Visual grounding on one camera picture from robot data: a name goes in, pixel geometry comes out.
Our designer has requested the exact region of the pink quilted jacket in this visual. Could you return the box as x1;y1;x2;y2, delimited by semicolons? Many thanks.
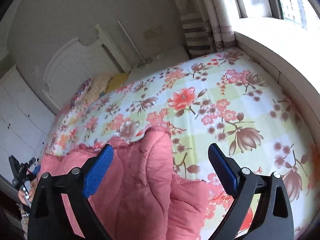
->
37;126;235;240

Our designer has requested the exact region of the person's left hand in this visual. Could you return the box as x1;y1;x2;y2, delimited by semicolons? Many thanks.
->
18;190;31;207

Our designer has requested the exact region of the white wardrobe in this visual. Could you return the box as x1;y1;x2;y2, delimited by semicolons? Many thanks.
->
0;66;55;182

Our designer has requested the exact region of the colourful patterned pillow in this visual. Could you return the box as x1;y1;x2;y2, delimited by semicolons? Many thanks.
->
70;78;93;108

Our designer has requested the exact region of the cream textured pillow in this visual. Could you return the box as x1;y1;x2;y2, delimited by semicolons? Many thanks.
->
83;73;112;105

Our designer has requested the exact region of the white wooden headboard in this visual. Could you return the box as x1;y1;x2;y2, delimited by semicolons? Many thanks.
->
42;24;131;109

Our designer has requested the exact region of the yellow pillow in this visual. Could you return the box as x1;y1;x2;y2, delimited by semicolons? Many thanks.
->
106;73;129;94

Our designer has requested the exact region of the floral bed sheet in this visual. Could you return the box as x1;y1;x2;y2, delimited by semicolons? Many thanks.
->
41;49;319;239

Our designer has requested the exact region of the white window sill ledge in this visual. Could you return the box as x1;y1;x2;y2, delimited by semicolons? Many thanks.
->
233;17;320;140

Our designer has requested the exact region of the white bedside table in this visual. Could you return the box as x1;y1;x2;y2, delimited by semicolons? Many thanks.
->
127;45;190;83

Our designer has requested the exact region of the patterned beige curtain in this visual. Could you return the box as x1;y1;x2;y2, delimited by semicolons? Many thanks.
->
174;0;239;58

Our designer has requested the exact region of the white charging cable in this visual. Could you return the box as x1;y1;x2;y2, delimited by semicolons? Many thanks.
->
130;52;161;68

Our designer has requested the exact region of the wall power socket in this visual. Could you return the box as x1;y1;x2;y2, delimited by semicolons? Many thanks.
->
143;25;164;41

